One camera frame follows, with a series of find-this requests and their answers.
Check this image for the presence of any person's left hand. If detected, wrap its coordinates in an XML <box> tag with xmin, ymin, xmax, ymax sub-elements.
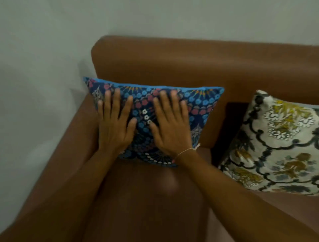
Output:
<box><xmin>97</xmin><ymin>88</ymin><xmax>138</xmax><ymax>156</ymax></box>

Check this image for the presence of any person's right hand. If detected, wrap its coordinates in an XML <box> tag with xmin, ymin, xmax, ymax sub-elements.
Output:
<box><xmin>149</xmin><ymin>90</ymin><xmax>193</xmax><ymax>164</ymax></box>

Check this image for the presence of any blue patterned cushion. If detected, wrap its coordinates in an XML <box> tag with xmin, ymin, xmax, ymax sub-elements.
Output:
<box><xmin>83</xmin><ymin>76</ymin><xmax>225</xmax><ymax>167</ymax></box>

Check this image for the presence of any person's left forearm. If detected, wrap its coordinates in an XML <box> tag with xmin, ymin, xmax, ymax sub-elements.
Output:
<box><xmin>0</xmin><ymin>149</ymin><xmax>117</xmax><ymax>242</ymax></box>

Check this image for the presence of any person's right forearm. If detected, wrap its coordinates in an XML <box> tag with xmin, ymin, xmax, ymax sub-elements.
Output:
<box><xmin>174</xmin><ymin>150</ymin><xmax>319</xmax><ymax>242</ymax></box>

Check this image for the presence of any brown sofa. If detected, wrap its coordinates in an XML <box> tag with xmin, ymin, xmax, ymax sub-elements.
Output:
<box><xmin>15</xmin><ymin>35</ymin><xmax>319</xmax><ymax>242</ymax></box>

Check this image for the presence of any white floral cushion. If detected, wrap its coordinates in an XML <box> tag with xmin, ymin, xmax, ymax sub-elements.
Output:
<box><xmin>218</xmin><ymin>90</ymin><xmax>319</xmax><ymax>196</ymax></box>

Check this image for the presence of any thin string bracelet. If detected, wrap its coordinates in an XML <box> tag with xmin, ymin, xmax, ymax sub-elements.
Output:
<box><xmin>172</xmin><ymin>148</ymin><xmax>195</xmax><ymax>163</ymax></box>

